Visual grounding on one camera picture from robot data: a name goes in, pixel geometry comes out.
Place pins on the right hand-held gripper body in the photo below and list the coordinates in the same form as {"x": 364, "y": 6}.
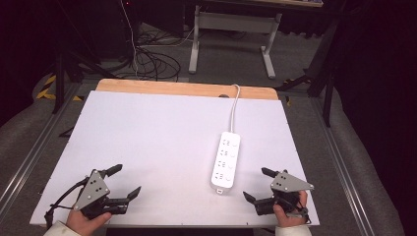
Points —
{"x": 288, "y": 186}

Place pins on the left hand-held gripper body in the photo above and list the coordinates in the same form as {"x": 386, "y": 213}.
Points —
{"x": 91, "y": 191}

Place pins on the person's left hand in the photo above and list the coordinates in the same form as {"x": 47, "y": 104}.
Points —
{"x": 86, "y": 224}

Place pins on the person's right hand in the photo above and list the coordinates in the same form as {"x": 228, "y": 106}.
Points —
{"x": 284, "y": 219}

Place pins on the white board table cover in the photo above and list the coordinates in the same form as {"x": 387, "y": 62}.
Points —
{"x": 147, "y": 147}

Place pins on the white power strip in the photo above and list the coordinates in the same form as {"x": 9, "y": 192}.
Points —
{"x": 226, "y": 164}

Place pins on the yellow black floor tape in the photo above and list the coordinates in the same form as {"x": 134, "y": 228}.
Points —
{"x": 49, "y": 88}

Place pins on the black tripod stand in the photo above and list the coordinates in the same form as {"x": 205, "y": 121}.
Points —
{"x": 323, "y": 78}
{"x": 60, "y": 75}

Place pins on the aluminium floor rail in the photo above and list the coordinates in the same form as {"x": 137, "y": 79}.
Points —
{"x": 31, "y": 154}
{"x": 341, "y": 170}

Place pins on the white metal table frame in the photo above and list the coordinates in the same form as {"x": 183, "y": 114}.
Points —
{"x": 232, "y": 21}

